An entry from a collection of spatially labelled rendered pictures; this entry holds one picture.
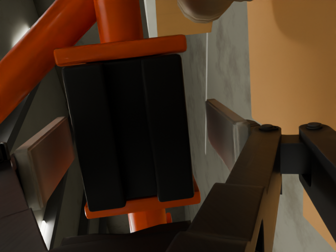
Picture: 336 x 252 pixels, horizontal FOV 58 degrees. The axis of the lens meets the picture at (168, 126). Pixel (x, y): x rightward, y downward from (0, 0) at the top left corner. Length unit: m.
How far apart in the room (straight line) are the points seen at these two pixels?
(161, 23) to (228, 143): 1.79
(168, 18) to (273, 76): 1.63
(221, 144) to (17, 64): 0.12
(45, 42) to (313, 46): 0.18
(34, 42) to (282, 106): 0.22
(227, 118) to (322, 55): 0.11
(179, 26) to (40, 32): 1.81
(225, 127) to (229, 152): 0.01
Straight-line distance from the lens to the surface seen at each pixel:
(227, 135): 0.16
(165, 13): 1.89
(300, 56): 0.27
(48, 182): 0.16
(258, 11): 0.35
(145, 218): 0.17
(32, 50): 0.18
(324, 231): 1.19
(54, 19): 0.18
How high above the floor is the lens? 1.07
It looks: 3 degrees down
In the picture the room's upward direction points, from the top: 97 degrees counter-clockwise
